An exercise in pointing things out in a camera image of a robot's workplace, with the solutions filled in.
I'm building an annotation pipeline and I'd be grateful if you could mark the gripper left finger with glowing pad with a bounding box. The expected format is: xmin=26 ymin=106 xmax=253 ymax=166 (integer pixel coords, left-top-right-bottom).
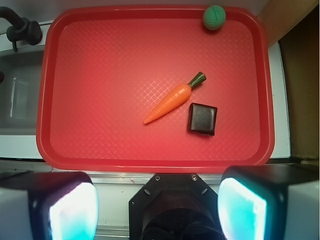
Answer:
xmin=0 ymin=171 xmax=99 ymax=240

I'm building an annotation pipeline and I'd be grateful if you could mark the red plastic tray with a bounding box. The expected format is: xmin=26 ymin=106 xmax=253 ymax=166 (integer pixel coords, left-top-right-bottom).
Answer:
xmin=36 ymin=6 xmax=275 ymax=173

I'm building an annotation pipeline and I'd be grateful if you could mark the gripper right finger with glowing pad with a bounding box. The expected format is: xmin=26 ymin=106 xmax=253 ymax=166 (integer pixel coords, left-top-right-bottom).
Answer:
xmin=217 ymin=164 xmax=320 ymax=240

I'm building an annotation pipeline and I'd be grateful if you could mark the green ball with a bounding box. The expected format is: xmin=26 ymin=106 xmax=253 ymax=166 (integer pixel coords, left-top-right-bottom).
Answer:
xmin=202 ymin=5 xmax=226 ymax=31

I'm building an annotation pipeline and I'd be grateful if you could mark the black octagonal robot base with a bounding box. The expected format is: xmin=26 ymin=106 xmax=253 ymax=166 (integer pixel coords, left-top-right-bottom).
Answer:
xmin=128 ymin=173 xmax=226 ymax=240

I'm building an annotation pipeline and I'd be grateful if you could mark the dark brown square block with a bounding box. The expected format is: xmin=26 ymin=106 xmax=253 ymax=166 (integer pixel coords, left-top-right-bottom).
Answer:
xmin=187 ymin=102 xmax=218 ymax=136

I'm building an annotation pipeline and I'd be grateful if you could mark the orange toy carrot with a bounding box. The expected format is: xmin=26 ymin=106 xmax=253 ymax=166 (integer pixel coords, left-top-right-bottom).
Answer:
xmin=143 ymin=72 xmax=207 ymax=125

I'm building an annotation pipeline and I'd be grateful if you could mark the grey sink basin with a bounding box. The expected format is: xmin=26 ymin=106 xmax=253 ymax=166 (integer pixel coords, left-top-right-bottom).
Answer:
xmin=0 ymin=47 xmax=44 ymax=136

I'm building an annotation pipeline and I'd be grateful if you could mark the black faucet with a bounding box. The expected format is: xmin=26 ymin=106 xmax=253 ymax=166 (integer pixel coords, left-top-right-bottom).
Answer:
xmin=0 ymin=6 xmax=43 ymax=52

